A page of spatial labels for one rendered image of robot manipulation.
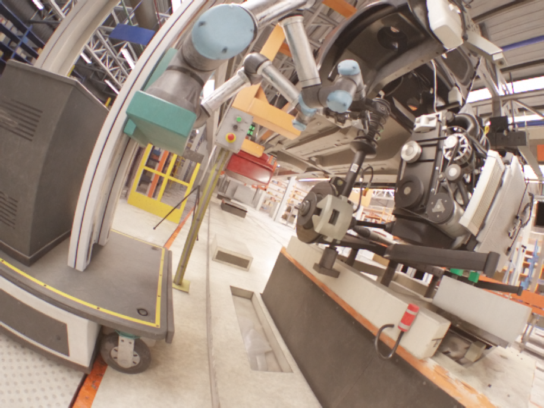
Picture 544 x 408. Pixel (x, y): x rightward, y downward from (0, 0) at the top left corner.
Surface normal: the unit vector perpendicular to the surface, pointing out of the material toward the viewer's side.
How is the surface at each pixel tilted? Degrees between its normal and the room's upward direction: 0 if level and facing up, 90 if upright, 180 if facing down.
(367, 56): 144
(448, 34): 180
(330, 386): 90
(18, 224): 90
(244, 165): 90
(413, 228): 90
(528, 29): 180
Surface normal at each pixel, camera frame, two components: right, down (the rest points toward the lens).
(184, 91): 0.74, -0.04
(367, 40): -0.23, 0.89
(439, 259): -0.88, -0.36
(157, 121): 0.40, 0.14
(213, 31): 0.51, 0.32
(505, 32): -0.37, 0.93
